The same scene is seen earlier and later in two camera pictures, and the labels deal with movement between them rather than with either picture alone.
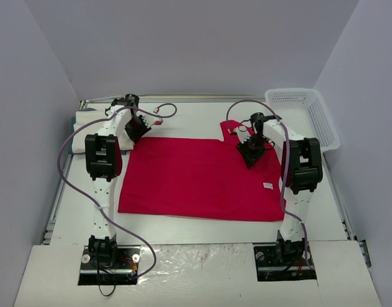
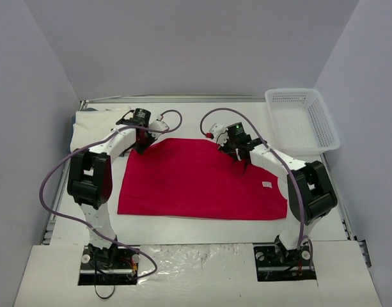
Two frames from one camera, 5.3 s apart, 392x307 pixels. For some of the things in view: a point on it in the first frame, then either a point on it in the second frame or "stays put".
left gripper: x=133 y=130 to x=142 y=146
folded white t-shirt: x=84 y=117 stays put
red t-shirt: x=201 y=178 stays put
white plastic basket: x=304 y=111 stays put
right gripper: x=250 y=153 to x=235 y=155
